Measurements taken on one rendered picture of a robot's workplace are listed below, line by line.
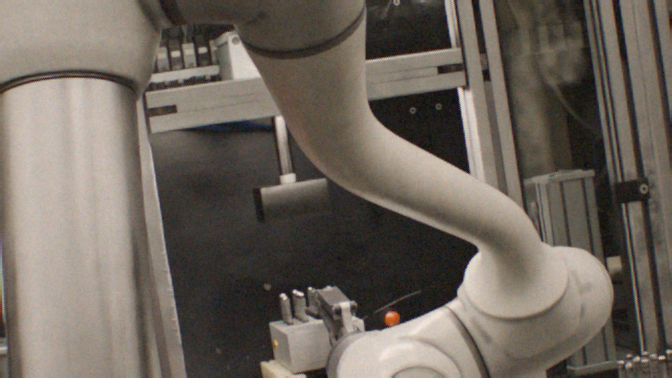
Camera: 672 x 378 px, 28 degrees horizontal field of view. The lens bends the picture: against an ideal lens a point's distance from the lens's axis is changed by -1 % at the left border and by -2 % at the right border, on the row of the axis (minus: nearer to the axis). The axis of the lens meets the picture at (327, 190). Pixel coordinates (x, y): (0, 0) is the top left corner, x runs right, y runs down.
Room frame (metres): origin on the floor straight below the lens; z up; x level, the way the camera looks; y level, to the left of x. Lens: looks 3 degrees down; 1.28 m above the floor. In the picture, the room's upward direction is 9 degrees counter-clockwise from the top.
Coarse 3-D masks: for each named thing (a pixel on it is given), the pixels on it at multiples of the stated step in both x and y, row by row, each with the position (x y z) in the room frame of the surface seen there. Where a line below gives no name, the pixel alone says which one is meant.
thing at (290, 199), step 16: (272, 128) 1.72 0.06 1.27; (288, 144) 1.71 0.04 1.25; (288, 160) 1.71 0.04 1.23; (288, 176) 1.71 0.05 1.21; (256, 192) 1.71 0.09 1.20; (272, 192) 1.68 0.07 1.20; (288, 192) 1.69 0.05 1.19; (304, 192) 1.69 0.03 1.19; (320, 192) 1.70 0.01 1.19; (256, 208) 1.73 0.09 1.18; (272, 208) 1.68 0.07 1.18; (288, 208) 1.69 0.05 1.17; (304, 208) 1.69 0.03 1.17; (320, 208) 1.70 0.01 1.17
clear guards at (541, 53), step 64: (384, 0) 1.54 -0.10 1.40; (448, 0) 1.55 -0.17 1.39; (512, 0) 1.57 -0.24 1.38; (576, 0) 1.59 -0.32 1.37; (192, 64) 1.49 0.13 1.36; (384, 64) 1.53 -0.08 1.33; (448, 64) 1.55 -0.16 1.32; (512, 64) 1.57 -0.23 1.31; (576, 64) 1.58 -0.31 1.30; (512, 128) 1.56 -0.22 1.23; (576, 128) 1.58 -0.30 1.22; (576, 192) 1.58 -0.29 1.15; (0, 320) 1.43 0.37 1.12; (640, 320) 1.59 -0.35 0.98
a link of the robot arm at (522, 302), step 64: (256, 64) 1.02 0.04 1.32; (320, 64) 1.00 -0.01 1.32; (320, 128) 1.05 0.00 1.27; (384, 128) 1.12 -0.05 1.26; (384, 192) 1.13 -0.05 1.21; (448, 192) 1.17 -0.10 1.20; (512, 256) 1.25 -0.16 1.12; (576, 256) 1.34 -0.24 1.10; (512, 320) 1.28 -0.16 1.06; (576, 320) 1.31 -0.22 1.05
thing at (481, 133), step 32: (480, 0) 1.56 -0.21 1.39; (480, 32) 1.57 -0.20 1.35; (480, 64) 1.56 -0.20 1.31; (480, 96) 1.56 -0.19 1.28; (480, 128) 1.55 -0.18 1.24; (480, 160) 1.56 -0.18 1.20; (512, 160) 1.56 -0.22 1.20; (512, 192) 1.56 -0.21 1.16; (160, 224) 1.48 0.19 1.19; (160, 256) 1.47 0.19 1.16; (160, 288) 1.47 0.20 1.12
